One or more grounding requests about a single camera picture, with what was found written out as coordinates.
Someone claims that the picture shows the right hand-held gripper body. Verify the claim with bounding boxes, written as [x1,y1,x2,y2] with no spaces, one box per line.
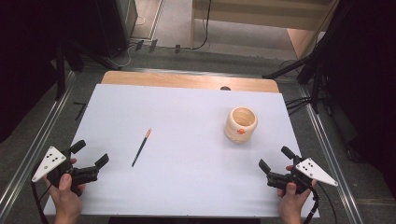
[266,155,339,195]

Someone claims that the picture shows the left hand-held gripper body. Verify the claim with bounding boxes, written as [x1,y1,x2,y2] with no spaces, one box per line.
[31,146,100,197]

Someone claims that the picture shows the black pencil with orange end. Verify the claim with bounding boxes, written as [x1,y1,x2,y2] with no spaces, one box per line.
[131,128,152,168]

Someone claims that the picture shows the cream ribbed pen holder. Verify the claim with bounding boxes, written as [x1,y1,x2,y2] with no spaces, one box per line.
[223,106,259,144]

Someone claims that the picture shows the person's right hand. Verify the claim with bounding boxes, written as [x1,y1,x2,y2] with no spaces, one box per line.
[276,164,318,224]

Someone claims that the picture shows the person's left hand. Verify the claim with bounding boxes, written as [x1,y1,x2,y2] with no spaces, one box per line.
[43,158,87,224]

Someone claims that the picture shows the white board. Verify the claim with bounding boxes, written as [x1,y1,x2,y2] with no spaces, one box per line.
[43,83,320,218]

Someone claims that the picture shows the black metal stand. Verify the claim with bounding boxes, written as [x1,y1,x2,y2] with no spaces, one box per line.
[262,46,331,115]

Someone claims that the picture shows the black tripod stand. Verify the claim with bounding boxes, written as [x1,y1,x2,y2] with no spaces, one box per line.
[54,39,122,101]

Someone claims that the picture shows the grey cabinet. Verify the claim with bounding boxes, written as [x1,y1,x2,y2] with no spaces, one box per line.
[113,0,138,41]

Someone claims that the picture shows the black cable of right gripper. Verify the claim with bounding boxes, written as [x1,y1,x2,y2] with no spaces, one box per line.
[303,181,339,224]

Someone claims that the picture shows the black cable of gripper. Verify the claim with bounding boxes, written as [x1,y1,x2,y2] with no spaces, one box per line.
[303,181,339,224]
[30,181,52,224]

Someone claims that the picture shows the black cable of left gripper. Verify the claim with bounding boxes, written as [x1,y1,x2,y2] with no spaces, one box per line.
[30,181,52,224]

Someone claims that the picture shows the bundle of black cables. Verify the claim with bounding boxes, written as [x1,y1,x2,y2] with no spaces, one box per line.
[285,96,313,117]

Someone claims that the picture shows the white cable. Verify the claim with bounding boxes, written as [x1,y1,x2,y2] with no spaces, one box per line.
[109,15,147,68]

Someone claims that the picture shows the black hanging cable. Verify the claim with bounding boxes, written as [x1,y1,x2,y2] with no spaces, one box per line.
[174,0,213,51]

